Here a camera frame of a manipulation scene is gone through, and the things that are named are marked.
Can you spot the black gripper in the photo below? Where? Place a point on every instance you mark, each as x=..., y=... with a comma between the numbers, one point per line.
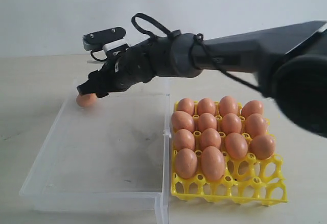
x=129, y=69

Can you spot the brown egg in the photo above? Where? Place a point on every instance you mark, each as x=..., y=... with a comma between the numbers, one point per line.
x=182, y=120
x=236, y=146
x=212, y=163
x=256, y=125
x=86, y=100
x=206, y=121
x=185, y=163
x=228, y=105
x=231, y=123
x=184, y=139
x=210, y=137
x=252, y=107
x=262, y=146
x=206, y=105
x=186, y=105

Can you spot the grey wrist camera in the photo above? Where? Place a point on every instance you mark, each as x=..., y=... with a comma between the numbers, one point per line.
x=111, y=40

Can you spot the clear plastic bin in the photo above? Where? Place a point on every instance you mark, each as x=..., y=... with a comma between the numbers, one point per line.
x=113, y=156

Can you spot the yellow plastic egg tray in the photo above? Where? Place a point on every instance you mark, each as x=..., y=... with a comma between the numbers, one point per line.
x=245, y=180

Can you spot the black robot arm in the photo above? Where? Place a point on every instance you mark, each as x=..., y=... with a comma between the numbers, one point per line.
x=289, y=64

